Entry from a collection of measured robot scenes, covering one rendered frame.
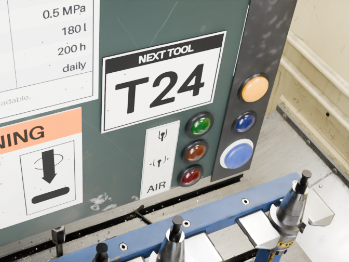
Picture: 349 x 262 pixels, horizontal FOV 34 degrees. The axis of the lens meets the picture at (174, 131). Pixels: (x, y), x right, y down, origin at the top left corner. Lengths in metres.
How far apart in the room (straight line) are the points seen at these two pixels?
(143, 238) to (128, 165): 0.41
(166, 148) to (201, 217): 0.44
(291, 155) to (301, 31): 0.34
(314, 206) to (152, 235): 0.29
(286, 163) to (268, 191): 0.65
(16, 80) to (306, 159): 1.31
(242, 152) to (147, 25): 0.19
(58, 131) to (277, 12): 0.19
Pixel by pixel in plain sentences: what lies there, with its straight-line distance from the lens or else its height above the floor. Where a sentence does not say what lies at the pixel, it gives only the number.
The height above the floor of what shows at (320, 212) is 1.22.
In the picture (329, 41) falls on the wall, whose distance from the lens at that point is 1.50.
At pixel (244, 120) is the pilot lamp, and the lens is 0.51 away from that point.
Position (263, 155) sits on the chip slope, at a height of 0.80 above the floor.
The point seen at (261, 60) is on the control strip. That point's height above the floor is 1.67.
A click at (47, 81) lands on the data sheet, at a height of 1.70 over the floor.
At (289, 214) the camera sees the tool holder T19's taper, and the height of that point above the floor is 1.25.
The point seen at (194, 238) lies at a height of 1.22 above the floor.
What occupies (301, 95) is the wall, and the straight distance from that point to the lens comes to 1.63.
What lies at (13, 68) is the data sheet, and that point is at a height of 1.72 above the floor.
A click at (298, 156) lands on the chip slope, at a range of 1.63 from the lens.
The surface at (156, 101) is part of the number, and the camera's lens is 0.44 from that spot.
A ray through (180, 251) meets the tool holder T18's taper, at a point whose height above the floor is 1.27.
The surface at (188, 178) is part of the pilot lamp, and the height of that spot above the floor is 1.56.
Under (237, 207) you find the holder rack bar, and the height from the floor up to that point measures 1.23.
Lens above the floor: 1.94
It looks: 43 degrees down
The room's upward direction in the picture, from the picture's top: 8 degrees clockwise
